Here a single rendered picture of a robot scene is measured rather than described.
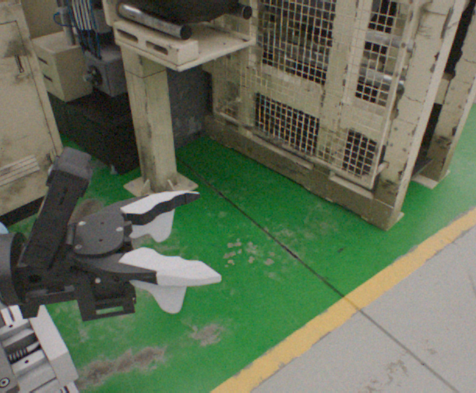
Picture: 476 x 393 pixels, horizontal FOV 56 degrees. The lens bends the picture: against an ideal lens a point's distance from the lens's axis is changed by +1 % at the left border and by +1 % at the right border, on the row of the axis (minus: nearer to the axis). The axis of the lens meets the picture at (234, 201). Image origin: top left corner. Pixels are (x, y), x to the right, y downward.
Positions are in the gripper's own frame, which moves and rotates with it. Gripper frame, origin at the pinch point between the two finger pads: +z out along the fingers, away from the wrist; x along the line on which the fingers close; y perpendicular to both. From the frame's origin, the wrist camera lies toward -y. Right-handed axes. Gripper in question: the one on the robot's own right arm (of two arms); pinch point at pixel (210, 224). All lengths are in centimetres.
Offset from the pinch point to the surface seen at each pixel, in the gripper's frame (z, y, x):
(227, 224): 22, 90, -129
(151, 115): -5, 42, -150
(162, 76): 1, 26, -152
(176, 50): 5, 6, -108
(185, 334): -3, 97, -76
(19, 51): -51, 13, -151
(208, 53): 17, 10, -117
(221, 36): 24, 8, -133
